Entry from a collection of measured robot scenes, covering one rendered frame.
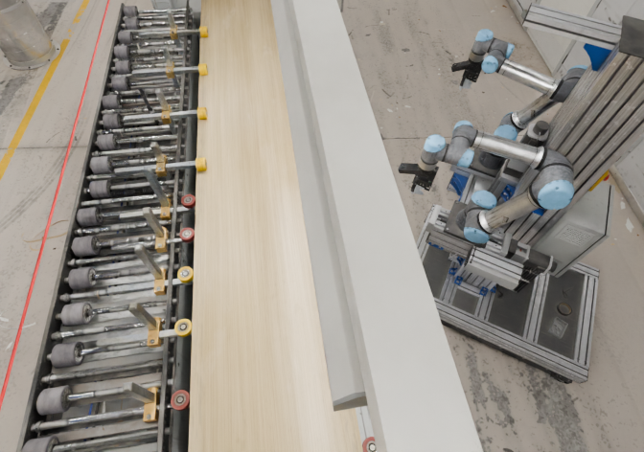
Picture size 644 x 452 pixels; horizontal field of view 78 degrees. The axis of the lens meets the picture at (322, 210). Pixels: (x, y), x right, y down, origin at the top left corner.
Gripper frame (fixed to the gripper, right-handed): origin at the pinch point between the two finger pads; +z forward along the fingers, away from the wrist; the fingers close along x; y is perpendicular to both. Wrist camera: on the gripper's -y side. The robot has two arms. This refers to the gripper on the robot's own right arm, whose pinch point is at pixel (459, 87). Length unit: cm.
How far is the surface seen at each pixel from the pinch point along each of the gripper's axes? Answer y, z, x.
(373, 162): 1, -114, -175
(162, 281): -101, 48, -163
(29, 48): -431, 113, -2
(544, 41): 60, 117, 290
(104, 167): -183, 49, -117
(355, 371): 8, -106, -194
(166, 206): -129, 48, -124
